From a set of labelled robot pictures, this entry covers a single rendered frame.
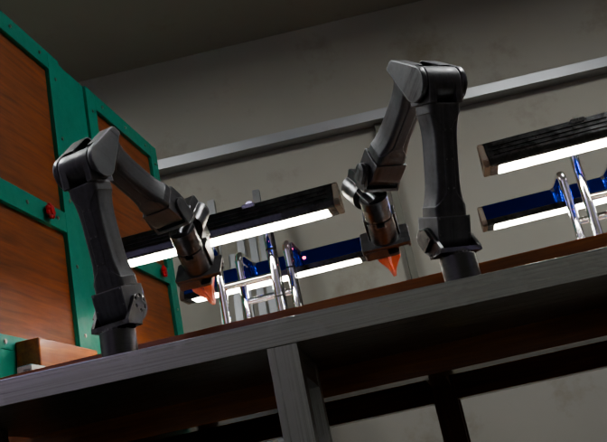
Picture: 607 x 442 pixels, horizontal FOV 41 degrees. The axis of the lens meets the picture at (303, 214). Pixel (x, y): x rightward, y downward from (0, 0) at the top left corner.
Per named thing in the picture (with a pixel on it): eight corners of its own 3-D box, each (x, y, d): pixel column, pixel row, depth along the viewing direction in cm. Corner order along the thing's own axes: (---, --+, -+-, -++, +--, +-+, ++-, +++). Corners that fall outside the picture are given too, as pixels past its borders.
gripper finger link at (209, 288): (195, 298, 184) (181, 266, 179) (225, 291, 183) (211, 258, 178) (192, 317, 178) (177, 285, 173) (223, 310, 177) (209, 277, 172)
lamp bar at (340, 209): (340, 204, 195) (334, 176, 197) (102, 266, 204) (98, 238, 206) (346, 213, 203) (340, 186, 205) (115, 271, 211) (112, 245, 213)
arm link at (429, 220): (420, 255, 142) (408, 70, 142) (452, 251, 145) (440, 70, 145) (439, 256, 136) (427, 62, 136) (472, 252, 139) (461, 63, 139)
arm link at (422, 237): (414, 231, 141) (430, 221, 136) (456, 228, 144) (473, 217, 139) (423, 267, 139) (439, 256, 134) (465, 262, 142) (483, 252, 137)
